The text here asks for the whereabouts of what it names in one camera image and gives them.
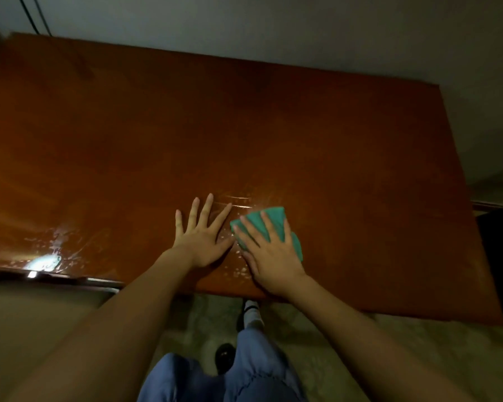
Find reddish wooden desk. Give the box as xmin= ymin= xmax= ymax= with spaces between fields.
xmin=0 ymin=33 xmax=503 ymax=325

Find person's right hand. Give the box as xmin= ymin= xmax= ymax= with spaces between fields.
xmin=232 ymin=212 xmax=307 ymax=298

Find black plug with cable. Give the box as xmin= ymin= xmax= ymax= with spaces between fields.
xmin=17 ymin=0 xmax=53 ymax=37

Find teal cleaning cloth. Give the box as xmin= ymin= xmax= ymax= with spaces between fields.
xmin=229 ymin=207 xmax=305 ymax=263

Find person's left hand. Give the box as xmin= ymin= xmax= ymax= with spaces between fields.
xmin=169 ymin=192 xmax=236 ymax=269

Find person's right forearm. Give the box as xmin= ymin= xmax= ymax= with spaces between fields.
xmin=287 ymin=276 xmax=474 ymax=402

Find person's blue trousers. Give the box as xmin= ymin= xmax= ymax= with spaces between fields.
xmin=136 ymin=326 xmax=307 ymax=402

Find person's left forearm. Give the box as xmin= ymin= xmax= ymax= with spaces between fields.
xmin=8 ymin=251 xmax=194 ymax=402

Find beige padded stool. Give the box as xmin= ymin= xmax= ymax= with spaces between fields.
xmin=0 ymin=276 xmax=122 ymax=402

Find person's black shoe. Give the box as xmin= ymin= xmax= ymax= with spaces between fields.
xmin=237 ymin=299 xmax=265 ymax=333
xmin=215 ymin=343 xmax=238 ymax=375

